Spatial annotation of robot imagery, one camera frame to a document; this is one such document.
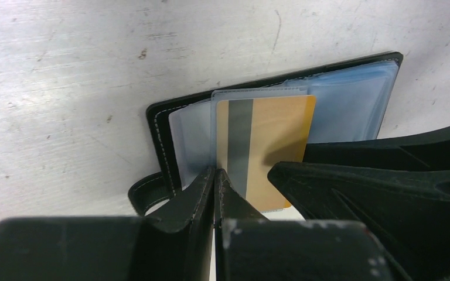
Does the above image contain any gold card grey stripe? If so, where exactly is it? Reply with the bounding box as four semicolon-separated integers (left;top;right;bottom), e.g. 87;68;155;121
216;95;316;212

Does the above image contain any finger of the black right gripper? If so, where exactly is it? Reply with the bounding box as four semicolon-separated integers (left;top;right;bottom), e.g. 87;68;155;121
268;162;450;280
303;126;450;171

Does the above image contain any black leather card holder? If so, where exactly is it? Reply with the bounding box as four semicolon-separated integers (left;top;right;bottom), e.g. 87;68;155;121
128;52;404;215

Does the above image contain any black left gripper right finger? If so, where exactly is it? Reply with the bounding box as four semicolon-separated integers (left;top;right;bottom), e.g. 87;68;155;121
214;169;393;280

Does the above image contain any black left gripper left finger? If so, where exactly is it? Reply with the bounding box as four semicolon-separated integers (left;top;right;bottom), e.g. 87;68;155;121
0;167;215;280

